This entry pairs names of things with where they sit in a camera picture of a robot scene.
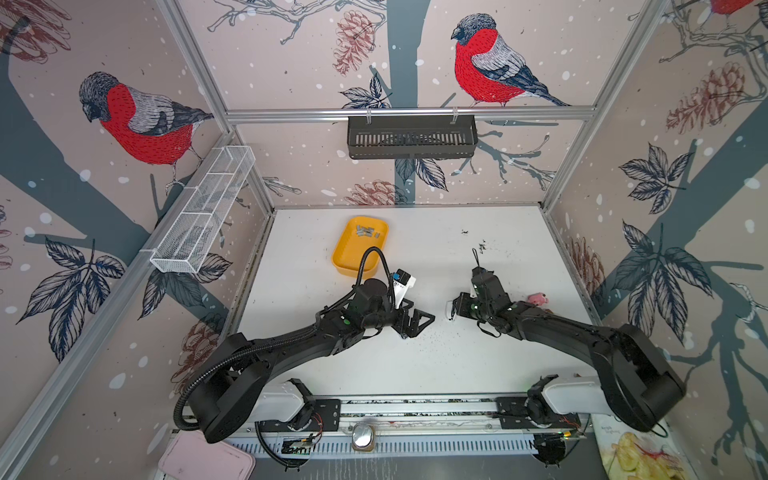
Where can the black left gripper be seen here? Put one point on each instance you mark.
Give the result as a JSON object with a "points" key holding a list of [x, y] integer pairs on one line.
{"points": [[412, 329]]}

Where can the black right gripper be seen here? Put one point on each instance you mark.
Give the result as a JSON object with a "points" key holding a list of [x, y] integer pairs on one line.
{"points": [[460, 305]]}

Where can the white mini stapler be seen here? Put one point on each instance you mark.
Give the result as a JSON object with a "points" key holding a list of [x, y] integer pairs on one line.
{"points": [[449, 311]]}

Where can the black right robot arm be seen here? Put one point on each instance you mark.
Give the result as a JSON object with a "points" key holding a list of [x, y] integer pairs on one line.
{"points": [[632, 381]]}

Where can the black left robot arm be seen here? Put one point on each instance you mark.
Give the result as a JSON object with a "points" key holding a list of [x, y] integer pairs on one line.
{"points": [[222, 393]]}

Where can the pink pig toy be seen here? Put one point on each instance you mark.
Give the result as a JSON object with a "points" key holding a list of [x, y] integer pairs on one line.
{"points": [[538, 299]]}

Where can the yellow plastic tray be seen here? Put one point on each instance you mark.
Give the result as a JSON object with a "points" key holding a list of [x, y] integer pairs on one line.
{"points": [[350, 248]]}

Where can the staple strips in tray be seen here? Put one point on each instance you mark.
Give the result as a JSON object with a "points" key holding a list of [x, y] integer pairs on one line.
{"points": [[363, 231]]}

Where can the silver round knob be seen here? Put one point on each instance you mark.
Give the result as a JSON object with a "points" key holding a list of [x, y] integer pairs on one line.
{"points": [[363, 437]]}

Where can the pink lid box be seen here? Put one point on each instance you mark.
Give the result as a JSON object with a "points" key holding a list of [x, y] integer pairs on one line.
{"points": [[190, 456]]}

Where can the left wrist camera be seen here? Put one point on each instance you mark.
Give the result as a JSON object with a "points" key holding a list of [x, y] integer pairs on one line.
{"points": [[402, 282]]}

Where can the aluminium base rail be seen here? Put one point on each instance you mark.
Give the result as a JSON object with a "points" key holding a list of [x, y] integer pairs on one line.
{"points": [[485, 424]]}

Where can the black wall basket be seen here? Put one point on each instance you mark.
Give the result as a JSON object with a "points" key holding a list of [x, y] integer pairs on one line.
{"points": [[412, 137]]}

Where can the white wire mesh shelf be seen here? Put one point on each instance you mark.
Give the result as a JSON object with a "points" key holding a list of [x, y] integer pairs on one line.
{"points": [[191, 236]]}

